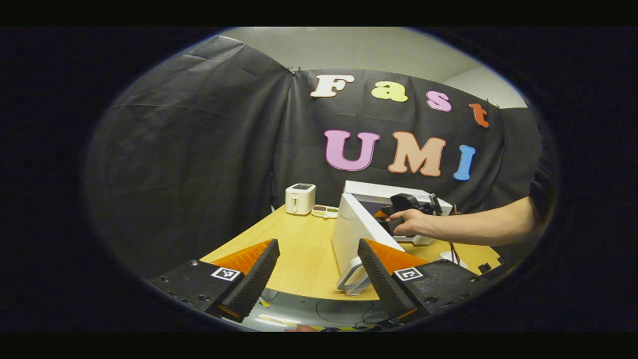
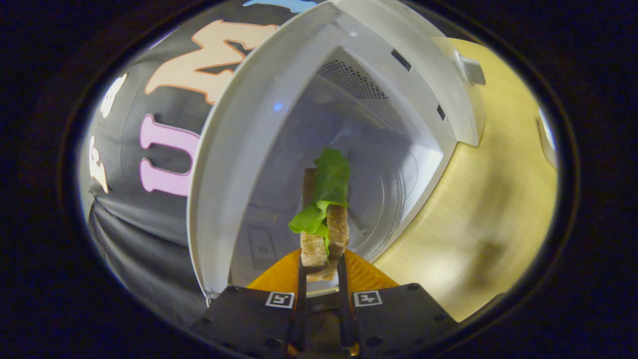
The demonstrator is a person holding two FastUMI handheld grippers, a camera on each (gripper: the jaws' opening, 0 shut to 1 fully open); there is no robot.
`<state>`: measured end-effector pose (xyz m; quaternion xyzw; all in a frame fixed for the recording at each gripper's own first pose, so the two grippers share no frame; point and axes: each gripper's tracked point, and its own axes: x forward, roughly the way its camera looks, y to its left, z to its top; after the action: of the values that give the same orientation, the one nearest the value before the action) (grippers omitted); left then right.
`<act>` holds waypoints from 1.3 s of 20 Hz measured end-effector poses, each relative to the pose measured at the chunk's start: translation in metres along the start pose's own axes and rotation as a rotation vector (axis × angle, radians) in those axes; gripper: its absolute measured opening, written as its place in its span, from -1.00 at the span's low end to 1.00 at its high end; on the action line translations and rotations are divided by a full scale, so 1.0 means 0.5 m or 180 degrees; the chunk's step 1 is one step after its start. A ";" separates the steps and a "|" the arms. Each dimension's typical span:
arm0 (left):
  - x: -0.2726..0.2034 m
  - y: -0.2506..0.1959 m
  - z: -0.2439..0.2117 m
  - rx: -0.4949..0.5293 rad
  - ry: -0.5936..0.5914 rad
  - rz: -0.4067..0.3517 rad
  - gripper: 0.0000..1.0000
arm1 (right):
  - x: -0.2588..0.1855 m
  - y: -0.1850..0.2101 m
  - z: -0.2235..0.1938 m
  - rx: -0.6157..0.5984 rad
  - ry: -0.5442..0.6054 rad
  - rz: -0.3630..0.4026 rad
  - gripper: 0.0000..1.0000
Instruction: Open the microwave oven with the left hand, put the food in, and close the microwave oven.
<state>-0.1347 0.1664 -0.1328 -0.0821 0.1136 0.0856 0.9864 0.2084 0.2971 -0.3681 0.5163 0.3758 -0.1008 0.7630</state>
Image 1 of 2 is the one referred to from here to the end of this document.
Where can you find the black shirt sleeve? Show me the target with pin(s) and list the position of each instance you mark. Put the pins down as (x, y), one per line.
(543, 189)

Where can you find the white microwave oven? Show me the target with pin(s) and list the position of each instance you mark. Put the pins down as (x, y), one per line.
(351, 234)

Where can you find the small white multicoloured tray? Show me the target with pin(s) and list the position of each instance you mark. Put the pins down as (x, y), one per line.
(325, 212)

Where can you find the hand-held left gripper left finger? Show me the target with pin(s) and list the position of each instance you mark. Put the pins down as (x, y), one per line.
(256, 286)

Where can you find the white toaster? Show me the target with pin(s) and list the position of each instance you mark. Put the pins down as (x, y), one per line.
(299, 202)

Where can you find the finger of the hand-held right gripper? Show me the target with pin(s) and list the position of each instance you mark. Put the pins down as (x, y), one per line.
(382, 214)

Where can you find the white rectangular tray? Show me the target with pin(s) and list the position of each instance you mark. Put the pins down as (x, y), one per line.
(448, 258)

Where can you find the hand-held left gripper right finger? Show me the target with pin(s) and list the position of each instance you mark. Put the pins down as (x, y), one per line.
(381, 284)

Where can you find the black backdrop cloth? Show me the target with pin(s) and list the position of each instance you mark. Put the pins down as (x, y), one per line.
(199, 149)

